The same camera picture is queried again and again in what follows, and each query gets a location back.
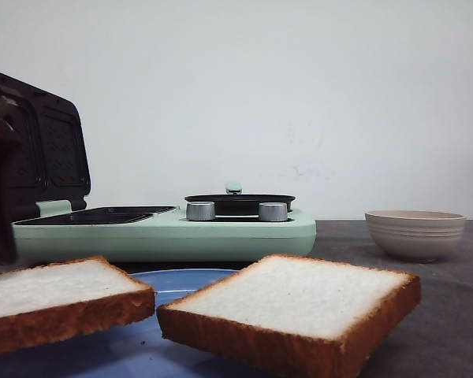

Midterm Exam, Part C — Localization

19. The breakfast maker hinged lid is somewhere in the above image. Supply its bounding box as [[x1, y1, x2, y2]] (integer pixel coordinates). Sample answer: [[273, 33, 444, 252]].
[[0, 72, 91, 221]]

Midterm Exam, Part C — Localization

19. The white bread slice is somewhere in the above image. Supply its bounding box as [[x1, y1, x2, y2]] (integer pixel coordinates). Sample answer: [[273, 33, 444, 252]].
[[0, 256, 155, 354], [157, 254, 421, 377]]

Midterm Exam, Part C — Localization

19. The beige ribbed ceramic bowl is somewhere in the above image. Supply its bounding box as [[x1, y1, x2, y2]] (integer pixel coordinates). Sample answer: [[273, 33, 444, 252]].
[[365, 210, 466, 262]]

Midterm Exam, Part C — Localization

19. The mint green breakfast maker base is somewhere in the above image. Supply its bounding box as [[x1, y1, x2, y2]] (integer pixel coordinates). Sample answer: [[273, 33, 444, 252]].
[[13, 206, 316, 262]]

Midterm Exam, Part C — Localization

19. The left silver control knob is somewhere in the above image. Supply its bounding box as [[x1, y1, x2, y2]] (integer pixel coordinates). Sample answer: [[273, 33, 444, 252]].
[[186, 201, 216, 221]]

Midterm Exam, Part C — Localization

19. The silver control knob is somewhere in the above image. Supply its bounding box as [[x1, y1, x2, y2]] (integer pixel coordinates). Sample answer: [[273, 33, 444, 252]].
[[258, 202, 288, 222], [186, 201, 216, 221]]

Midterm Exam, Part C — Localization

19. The black round frying pan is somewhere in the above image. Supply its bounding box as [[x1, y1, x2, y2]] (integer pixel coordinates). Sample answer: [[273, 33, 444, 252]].
[[184, 182, 296, 216]]

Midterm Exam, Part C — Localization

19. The blue round plate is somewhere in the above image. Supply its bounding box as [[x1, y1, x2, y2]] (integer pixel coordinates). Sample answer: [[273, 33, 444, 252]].
[[0, 269, 277, 378]]

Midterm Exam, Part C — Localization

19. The right silver control knob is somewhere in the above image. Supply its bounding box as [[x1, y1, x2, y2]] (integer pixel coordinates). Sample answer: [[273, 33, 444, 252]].
[[258, 202, 288, 222]]

